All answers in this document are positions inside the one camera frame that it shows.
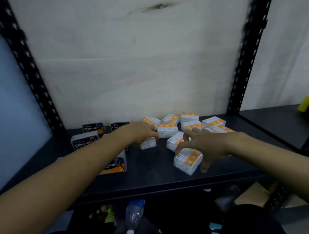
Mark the clear plastic bottle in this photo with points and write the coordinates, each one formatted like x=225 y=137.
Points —
x=134 y=217

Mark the pile of colourful snack packets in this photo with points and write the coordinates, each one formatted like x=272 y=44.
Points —
x=303 y=104

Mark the pile of face-down floss boxes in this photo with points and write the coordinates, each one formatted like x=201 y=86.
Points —
x=190 y=117

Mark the green plastic packet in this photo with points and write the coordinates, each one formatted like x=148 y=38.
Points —
x=108 y=214

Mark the person's left forearm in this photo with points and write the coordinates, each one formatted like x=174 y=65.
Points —
x=48 y=192

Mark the person's right forearm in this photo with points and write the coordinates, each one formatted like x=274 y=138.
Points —
x=270 y=159

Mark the person's left hand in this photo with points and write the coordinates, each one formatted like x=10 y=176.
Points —
x=137 y=132

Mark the black label dental floss box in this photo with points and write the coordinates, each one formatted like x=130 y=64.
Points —
x=84 y=142
x=118 y=164

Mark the person's right hand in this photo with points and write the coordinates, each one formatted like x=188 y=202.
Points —
x=212 y=144

